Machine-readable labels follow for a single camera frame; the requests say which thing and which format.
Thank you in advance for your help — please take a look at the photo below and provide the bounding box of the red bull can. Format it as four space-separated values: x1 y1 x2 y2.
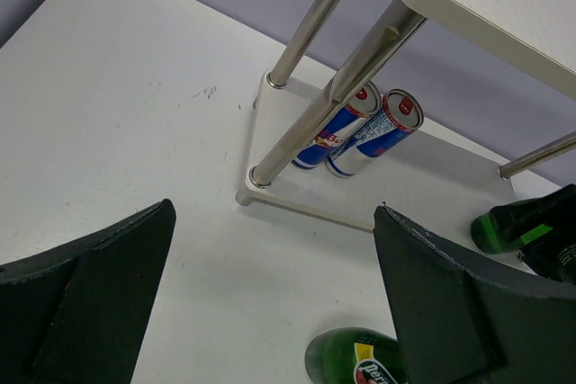
325 89 425 178
292 82 382 170

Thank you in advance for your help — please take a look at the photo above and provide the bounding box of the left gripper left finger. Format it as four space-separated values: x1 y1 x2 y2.
1 199 176 383

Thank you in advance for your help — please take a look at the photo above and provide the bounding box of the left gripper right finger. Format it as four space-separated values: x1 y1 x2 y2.
373 206 575 383

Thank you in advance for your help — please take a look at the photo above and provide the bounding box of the left red bull can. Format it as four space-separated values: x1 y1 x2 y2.
292 82 382 170

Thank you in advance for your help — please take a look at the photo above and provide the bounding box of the beige two-tier shelf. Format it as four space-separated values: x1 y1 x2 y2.
236 0 575 239

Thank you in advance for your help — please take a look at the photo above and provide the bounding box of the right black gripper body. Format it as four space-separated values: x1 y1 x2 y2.
515 184 575 284

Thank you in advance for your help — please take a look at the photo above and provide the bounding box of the right red bull can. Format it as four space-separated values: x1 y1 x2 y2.
325 89 425 178

